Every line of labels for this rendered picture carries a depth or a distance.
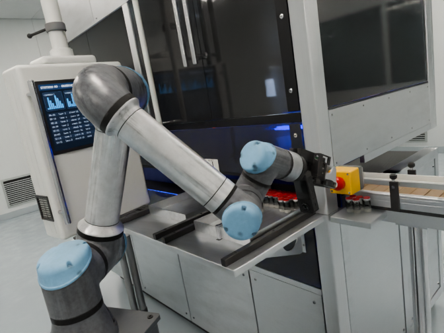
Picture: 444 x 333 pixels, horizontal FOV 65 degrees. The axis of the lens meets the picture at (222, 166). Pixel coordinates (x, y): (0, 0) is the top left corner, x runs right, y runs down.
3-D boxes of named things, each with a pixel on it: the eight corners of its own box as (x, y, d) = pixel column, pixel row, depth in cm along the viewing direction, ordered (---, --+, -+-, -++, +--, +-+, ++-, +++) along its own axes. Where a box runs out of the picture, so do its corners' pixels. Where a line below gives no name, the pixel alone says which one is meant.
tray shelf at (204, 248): (206, 191, 168) (205, 188, 168) (337, 212, 116) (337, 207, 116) (114, 228, 138) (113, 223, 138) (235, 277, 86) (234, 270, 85)
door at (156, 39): (154, 125, 176) (129, 2, 165) (213, 119, 141) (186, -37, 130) (153, 125, 176) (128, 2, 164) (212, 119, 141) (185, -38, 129)
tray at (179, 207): (212, 189, 164) (211, 182, 164) (252, 195, 145) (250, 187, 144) (150, 213, 143) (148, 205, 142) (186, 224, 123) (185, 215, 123)
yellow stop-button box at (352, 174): (341, 186, 111) (339, 164, 109) (364, 188, 105) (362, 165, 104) (329, 193, 106) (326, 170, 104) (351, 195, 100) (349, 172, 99)
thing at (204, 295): (207, 234, 345) (191, 147, 328) (444, 305, 190) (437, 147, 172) (112, 280, 282) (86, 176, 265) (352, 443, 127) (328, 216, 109)
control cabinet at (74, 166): (131, 201, 200) (100, 60, 184) (152, 203, 187) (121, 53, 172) (43, 236, 162) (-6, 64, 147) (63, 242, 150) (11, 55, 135)
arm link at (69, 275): (36, 322, 76) (18, 265, 73) (70, 288, 89) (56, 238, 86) (86, 318, 74) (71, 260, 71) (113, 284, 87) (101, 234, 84)
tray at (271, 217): (263, 199, 137) (261, 190, 137) (320, 207, 118) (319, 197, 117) (195, 230, 116) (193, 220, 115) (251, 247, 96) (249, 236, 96)
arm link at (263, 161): (230, 164, 81) (248, 132, 79) (261, 172, 88) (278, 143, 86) (250, 181, 76) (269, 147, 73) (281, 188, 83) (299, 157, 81)
